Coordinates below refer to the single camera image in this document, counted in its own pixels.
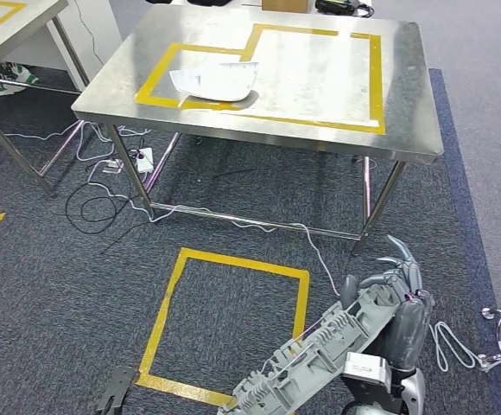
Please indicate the white plastic mirror cover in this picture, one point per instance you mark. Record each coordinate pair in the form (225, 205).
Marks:
(216, 83)

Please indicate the steel table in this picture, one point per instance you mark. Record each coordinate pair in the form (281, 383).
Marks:
(17, 23)

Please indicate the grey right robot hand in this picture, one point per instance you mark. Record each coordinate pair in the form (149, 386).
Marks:
(410, 329)

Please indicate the brown cardboard box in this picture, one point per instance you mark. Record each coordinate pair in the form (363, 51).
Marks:
(285, 4)

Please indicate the metal floor rail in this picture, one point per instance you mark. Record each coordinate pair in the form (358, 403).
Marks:
(255, 220)

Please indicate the yellow floor tape square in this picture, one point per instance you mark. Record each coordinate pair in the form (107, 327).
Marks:
(302, 303)

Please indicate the steel workbench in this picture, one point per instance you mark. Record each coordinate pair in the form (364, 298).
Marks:
(319, 68)

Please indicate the yellow tape on workbench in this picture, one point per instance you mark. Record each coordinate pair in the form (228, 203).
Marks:
(378, 80)

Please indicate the white cabinet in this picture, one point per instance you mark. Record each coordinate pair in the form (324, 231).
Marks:
(99, 28)

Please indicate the white power strip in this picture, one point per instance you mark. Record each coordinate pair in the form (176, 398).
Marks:
(113, 165)

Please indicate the grey plastic hubcap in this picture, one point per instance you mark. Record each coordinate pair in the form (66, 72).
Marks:
(311, 355)

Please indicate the white bag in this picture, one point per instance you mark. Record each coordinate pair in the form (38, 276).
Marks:
(13, 77)

